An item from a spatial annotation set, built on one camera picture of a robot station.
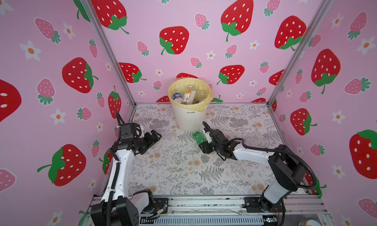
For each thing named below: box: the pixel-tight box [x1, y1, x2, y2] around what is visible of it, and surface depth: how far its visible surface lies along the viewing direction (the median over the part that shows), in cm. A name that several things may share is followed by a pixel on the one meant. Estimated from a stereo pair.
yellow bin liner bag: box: [167, 77, 214, 113], surface depth 95 cm
